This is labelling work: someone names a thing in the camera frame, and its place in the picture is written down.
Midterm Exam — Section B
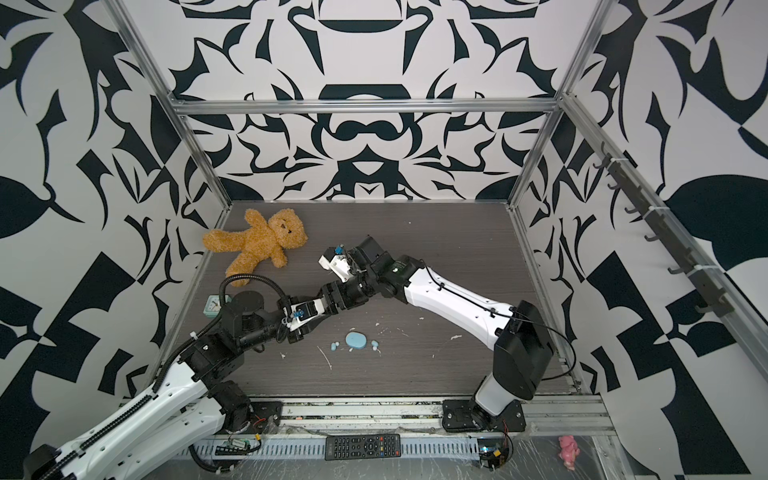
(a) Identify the blue earbud charging case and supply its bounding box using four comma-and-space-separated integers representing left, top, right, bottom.
345, 331, 368, 350

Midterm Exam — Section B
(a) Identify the black remote control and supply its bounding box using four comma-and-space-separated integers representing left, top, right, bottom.
324, 434, 403, 461

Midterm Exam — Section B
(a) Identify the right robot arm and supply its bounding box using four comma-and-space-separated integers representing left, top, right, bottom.
330, 247, 555, 419

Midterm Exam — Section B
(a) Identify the pink small toy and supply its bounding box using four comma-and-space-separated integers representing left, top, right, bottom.
558, 435, 580, 471

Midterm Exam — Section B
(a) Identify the green alarm clock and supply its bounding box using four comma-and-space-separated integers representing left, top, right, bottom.
203, 295, 222, 319

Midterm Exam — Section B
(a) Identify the brown teddy bear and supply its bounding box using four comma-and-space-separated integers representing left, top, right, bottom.
202, 209, 308, 277

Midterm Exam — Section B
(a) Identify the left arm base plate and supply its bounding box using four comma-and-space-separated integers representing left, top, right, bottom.
244, 401, 283, 435

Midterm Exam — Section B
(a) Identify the green circuit board right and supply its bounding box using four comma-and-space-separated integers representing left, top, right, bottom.
479, 444, 512, 471

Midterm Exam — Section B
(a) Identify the circuit board left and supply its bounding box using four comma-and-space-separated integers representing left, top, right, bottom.
215, 436, 262, 456

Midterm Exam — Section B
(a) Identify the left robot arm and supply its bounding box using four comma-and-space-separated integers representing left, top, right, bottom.
23, 274, 375, 479

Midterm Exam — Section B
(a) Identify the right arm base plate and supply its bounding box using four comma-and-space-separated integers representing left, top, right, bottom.
441, 400, 527, 433

